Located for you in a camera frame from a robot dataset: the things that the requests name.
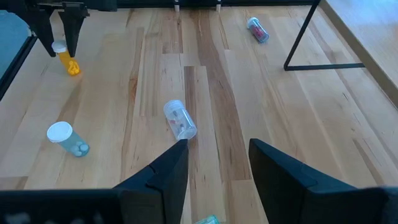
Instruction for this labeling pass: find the orange pill bottle white cap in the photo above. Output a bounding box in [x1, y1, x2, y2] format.
[51, 39, 81, 77]

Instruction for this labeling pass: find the wooden shelf black metal frame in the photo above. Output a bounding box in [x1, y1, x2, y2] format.
[283, 0, 398, 110]

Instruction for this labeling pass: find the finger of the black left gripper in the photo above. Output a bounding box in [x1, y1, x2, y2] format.
[29, 14, 57, 58]
[58, 14, 90, 58]

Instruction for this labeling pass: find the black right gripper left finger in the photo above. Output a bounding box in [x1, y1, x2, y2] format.
[113, 139, 190, 224]

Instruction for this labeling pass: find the clear pill bottle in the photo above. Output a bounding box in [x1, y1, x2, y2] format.
[163, 99, 198, 141]

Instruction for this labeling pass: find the teal pill bottle white cap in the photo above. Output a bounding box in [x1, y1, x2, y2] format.
[195, 214, 221, 224]

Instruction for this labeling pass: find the blue pill bottle white cap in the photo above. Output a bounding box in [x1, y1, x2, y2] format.
[46, 121, 90, 158]

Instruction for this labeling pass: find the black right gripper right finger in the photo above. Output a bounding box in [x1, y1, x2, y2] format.
[248, 138, 383, 224]

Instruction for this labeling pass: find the clear bottle with red pills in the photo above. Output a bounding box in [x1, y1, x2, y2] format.
[246, 16, 270, 44]

